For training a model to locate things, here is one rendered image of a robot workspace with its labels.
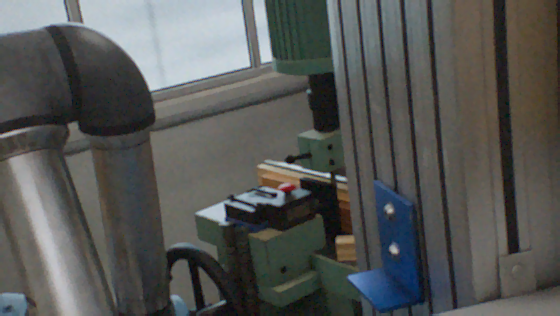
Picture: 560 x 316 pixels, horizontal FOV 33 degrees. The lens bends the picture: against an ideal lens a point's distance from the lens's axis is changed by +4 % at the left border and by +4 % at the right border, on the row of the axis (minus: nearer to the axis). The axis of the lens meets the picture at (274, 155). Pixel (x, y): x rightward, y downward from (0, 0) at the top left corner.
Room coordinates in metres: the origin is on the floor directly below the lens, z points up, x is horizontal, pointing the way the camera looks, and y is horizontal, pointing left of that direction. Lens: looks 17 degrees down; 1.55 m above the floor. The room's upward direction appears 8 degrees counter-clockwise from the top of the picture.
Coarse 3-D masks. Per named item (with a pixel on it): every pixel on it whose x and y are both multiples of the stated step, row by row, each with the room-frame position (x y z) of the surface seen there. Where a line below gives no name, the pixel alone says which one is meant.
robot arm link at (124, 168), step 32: (64, 32) 1.09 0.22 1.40; (96, 32) 1.12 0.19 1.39; (96, 64) 1.08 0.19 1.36; (128, 64) 1.12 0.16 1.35; (96, 96) 1.08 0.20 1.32; (128, 96) 1.10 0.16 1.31; (96, 128) 1.11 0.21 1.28; (128, 128) 1.11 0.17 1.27; (96, 160) 1.13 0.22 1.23; (128, 160) 1.12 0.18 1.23; (128, 192) 1.12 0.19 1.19; (128, 224) 1.13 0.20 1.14; (160, 224) 1.16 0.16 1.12; (128, 256) 1.13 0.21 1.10; (160, 256) 1.15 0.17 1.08; (128, 288) 1.14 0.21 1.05; (160, 288) 1.15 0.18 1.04
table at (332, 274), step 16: (208, 208) 1.82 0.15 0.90; (208, 224) 1.77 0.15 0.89; (208, 240) 1.78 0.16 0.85; (320, 256) 1.50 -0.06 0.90; (336, 256) 1.49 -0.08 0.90; (320, 272) 1.50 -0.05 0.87; (336, 272) 1.46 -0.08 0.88; (352, 272) 1.43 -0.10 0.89; (272, 288) 1.46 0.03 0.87; (288, 288) 1.45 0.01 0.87; (304, 288) 1.47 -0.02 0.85; (336, 288) 1.47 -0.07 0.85; (352, 288) 1.43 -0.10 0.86
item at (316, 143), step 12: (312, 132) 1.70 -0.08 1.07; (324, 132) 1.68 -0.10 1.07; (336, 132) 1.67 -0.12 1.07; (300, 144) 1.69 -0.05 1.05; (312, 144) 1.66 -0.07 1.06; (324, 144) 1.64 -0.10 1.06; (336, 144) 1.66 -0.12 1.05; (312, 156) 1.66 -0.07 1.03; (324, 156) 1.64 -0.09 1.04; (336, 156) 1.66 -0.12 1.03; (312, 168) 1.67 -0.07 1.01; (324, 168) 1.64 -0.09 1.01; (336, 168) 1.66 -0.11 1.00
